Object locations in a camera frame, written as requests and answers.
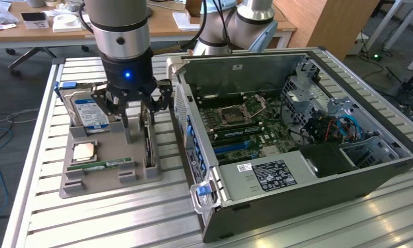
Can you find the grey power supply unit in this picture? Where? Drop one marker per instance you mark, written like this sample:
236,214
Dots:
237,186

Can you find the wooden desk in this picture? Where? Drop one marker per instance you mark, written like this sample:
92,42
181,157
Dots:
13,34

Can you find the clear plastic bag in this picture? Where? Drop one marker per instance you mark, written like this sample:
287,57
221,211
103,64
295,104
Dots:
0,13

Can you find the grey parts rack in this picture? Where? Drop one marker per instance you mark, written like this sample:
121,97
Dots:
116,152

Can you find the copper-topped CPU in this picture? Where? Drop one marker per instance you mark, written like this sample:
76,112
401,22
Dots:
83,152

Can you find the grey cup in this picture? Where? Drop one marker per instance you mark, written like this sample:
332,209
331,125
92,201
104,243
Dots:
36,3

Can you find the open grey PC case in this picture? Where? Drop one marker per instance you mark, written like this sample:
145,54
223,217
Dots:
296,206

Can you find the CPU socket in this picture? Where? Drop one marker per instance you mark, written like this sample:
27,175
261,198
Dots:
232,113

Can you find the metal disk bay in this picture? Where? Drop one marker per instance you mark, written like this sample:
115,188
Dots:
368,152

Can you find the white box with black top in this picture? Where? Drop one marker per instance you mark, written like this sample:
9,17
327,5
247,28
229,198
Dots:
33,20

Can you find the brown cardboard box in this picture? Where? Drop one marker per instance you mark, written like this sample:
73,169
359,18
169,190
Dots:
192,7

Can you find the black graphics card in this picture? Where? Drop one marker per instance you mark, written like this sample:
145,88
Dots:
148,147

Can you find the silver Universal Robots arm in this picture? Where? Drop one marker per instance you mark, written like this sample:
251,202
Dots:
133,38

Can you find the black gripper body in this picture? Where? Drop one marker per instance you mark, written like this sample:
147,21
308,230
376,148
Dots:
127,67

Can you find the wooden cabinet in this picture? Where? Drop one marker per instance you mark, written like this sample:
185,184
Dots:
340,25

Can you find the blue case latch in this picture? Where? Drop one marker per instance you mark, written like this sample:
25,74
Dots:
203,191

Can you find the hard disk in blue caddy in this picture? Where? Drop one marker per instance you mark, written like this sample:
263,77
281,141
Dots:
83,113

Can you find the green motherboard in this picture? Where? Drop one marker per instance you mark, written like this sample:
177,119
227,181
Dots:
275,129

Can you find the white label card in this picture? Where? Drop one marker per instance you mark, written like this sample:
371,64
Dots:
3,27

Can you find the white desk frame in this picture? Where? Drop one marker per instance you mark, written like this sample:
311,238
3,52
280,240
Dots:
381,24

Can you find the blue expansion slot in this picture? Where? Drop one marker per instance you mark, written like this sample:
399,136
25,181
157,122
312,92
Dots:
232,147

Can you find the perforated metal drive cage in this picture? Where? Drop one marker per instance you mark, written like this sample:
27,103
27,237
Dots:
303,103

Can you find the metal socket cover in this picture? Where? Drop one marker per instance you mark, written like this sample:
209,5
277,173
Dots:
252,104

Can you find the silver chipset heatsink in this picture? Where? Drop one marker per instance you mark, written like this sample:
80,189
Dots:
269,151

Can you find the white box with tape roll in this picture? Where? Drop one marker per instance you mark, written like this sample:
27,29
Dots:
67,24

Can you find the white paper stack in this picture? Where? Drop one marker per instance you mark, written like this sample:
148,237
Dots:
184,22

